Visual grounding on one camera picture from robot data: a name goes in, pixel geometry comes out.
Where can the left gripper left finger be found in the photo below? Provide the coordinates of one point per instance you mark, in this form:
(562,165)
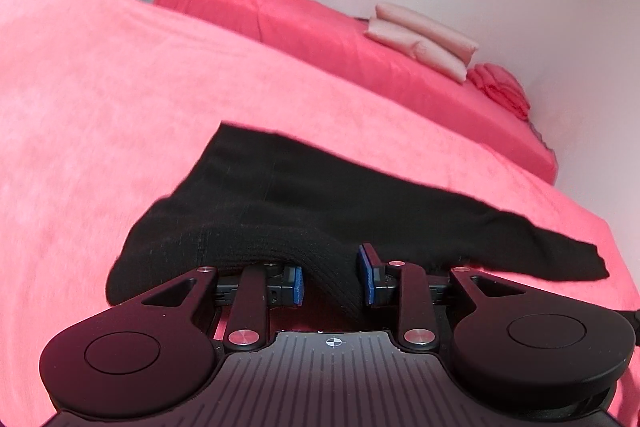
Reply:
(159,349)

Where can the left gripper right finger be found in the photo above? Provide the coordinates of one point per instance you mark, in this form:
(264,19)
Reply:
(518,350)

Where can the black pants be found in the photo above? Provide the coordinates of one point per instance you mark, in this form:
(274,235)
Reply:
(255,196)

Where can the near pink bed blanket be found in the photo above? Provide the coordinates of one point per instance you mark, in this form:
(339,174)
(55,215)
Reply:
(107,104)

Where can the pink bed blanket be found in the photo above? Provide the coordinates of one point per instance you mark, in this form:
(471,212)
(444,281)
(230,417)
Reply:
(107,104)
(336,43)

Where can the folded red blanket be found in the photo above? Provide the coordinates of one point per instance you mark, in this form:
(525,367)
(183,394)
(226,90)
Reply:
(501,87)

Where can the far pink bed blanket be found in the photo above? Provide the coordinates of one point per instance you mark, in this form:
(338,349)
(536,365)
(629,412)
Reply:
(336,43)

